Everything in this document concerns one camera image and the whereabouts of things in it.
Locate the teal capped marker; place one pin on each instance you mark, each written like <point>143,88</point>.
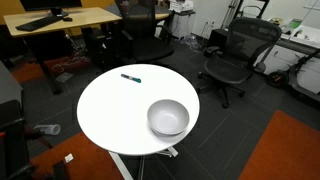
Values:
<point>130,78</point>

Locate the white round bowl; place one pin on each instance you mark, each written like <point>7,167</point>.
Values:
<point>168,118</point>

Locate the white cabinet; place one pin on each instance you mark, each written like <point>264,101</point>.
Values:
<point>183,25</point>

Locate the black mesh office chair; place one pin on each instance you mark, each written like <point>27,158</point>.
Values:
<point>226,68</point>

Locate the black computer tower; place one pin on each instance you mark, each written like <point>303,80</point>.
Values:
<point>98,46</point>

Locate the black box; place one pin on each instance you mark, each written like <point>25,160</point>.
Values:
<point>216,36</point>

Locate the white table base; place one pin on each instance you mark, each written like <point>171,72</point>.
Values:
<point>120,165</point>

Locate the white printer box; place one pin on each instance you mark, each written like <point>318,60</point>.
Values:
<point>181,6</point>

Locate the gray floor plate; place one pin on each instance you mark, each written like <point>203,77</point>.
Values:
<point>64,77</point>

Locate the wooden desk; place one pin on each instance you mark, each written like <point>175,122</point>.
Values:
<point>83,18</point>

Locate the black tripod stand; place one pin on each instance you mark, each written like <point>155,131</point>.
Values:
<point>240,10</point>

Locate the small white paper tag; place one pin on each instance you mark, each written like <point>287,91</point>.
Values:
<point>69,158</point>

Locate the black computer mouse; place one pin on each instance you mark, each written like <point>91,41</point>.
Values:
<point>67,19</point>

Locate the black electric scooter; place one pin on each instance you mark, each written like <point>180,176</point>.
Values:
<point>276,79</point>

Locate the black keyboard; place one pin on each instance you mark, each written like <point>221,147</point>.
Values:
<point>38,23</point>

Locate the black computer monitor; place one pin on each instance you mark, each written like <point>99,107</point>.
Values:
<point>50,4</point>

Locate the green item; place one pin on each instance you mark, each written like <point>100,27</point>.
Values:
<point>295,23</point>

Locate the black metal stand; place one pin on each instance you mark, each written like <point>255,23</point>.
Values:
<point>13,146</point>

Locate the white desk with cabinet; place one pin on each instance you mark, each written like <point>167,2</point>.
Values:
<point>310,35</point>

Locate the white wall outlet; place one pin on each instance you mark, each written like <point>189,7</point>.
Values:
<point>210,22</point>

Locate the black upright post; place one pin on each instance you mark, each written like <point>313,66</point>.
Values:
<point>61,171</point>

